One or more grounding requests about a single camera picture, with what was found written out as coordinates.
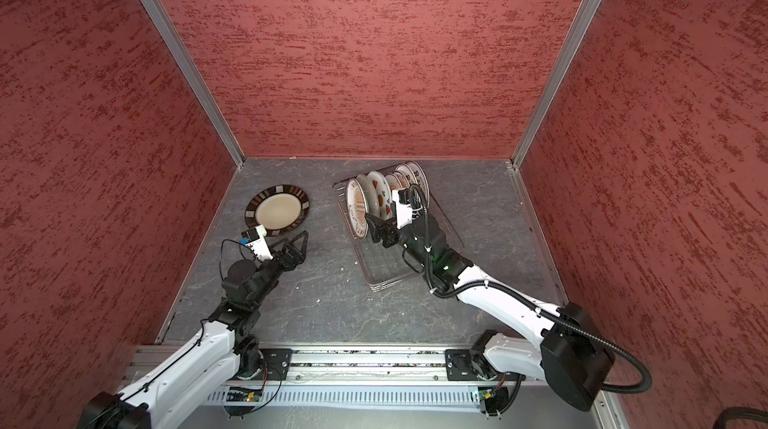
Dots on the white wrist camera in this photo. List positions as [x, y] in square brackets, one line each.
[407, 207]
[255, 240]

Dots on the plain white large plate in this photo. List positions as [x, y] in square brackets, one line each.
[370, 195]

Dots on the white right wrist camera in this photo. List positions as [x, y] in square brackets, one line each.
[407, 207]

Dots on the aluminium corner post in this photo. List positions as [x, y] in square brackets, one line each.
[577, 31]
[181, 55]

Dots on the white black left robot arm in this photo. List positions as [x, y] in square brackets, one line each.
[223, 349]

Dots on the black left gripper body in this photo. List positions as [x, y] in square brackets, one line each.
[283, 263]

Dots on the aluminium right corner post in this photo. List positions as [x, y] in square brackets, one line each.
[577, 31]

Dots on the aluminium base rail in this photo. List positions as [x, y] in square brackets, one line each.
[427, 377]

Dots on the circuit board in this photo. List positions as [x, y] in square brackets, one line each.
[492, 402]
[243, 395]

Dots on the orange sunburst plate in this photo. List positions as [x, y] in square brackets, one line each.
[396, 182]

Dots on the brown lettered rim plate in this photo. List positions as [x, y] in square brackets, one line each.
[356, 208]

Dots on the left circuit board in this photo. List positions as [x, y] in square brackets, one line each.
[243, 395]

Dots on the aluminium left corner post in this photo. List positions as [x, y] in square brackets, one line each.
[181, 55]

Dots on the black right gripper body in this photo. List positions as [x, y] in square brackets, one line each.
[393, 234]

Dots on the green rim fruit plate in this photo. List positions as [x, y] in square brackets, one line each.
[410, 176]
[420, 177]

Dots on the right circuit board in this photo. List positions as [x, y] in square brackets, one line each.
[492, 402]

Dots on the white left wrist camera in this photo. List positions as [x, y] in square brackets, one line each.
[255, 240]

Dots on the brown striped rim plate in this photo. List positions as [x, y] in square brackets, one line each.
[280, 209]

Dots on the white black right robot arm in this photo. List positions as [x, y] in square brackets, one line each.
[565, 351]

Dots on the watermelon pattern white plate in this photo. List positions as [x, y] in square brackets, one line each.
[383, 194]

